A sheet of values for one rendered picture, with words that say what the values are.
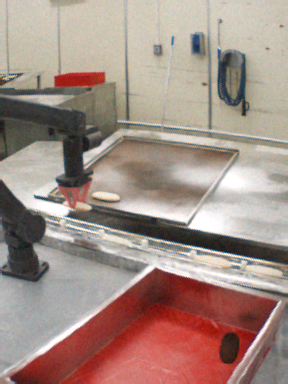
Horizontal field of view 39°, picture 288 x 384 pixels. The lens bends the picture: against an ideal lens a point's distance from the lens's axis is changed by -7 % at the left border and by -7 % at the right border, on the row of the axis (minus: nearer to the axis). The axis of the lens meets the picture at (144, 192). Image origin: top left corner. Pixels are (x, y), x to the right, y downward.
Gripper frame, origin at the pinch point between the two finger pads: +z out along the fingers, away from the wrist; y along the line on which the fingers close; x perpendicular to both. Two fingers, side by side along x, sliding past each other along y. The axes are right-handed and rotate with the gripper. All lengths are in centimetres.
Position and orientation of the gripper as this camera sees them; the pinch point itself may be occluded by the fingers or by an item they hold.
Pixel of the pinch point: (76, 203)
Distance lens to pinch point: 125.1
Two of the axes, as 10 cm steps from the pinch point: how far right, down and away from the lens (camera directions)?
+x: -8.8, -1.6, 4.6
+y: 4.8, -3.3, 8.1
